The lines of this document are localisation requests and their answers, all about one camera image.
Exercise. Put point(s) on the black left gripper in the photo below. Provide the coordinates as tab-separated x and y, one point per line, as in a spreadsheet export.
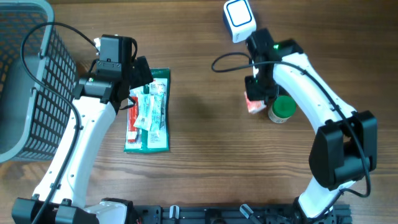
141	72

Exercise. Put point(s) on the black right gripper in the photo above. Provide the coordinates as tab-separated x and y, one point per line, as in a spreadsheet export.
253	94

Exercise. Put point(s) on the small orange box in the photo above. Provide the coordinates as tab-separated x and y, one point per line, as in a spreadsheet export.
254	106

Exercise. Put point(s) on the green lid jar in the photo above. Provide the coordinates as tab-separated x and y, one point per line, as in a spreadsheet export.
282	109

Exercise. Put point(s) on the mint green sachet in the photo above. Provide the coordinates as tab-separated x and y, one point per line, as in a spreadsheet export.
150	109

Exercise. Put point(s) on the green white gloves package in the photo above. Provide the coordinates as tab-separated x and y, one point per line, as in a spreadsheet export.
152	141

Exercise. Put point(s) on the red coffee stick sachet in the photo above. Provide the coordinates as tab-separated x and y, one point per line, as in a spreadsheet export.
132	131

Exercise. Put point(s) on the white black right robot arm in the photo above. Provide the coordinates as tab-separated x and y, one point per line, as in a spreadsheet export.
344	150

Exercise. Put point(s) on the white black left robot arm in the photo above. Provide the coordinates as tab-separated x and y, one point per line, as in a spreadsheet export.
61	195

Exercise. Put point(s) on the white barcode scanner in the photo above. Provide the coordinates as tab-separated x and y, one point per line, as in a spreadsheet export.
239	19

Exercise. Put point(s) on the grey plastic mesh basket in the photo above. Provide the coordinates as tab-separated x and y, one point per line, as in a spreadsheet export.
37	75

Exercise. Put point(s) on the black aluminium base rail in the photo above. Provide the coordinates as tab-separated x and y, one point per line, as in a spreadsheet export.
268	214

